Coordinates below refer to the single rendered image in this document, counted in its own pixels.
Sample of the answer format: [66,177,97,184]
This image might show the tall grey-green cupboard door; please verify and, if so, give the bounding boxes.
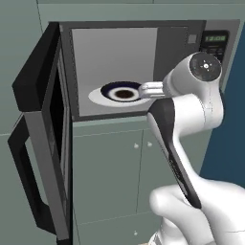
[0,0,50,136]
[0,133,59,245]

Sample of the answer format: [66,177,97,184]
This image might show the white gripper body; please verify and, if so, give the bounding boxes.
[138,80,167,100]

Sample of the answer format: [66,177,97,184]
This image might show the grey-green drawer front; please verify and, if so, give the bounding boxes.
[76,211,167,245]

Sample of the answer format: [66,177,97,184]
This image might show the white microwave turntable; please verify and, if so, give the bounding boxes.
[87,83,153,108]

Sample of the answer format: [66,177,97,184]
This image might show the black and silver microwave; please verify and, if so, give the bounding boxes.
[58,18,241,123]

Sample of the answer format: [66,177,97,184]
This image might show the black microwave door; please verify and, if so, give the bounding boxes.
[11,21,74,245]

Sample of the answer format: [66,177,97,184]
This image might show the black microwave door handle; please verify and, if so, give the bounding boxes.
[7,112,57,236]

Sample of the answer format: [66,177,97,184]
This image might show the dark blue bowl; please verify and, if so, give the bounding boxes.
[100,80,144,102]

